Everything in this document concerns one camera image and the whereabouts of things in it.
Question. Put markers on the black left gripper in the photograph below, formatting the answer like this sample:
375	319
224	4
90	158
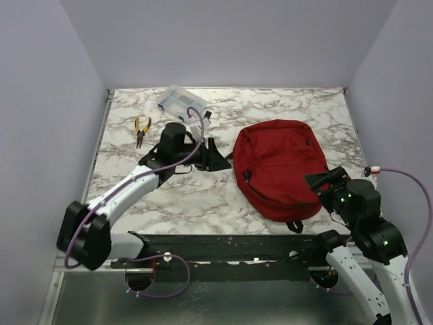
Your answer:
211	159

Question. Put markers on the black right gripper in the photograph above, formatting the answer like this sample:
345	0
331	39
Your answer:
338	177

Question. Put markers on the red backpack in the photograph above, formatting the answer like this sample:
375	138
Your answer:
270	161

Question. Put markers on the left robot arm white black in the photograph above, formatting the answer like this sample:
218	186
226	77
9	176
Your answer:
85	234

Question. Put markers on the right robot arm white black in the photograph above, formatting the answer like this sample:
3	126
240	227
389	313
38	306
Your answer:
394	300

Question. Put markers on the clear plastic organizer box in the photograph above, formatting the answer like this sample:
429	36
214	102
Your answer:
175	101

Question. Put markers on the yellow black pliers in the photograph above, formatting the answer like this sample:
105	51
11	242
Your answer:
140	132

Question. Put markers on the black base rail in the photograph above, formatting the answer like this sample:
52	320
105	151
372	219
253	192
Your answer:
207	258

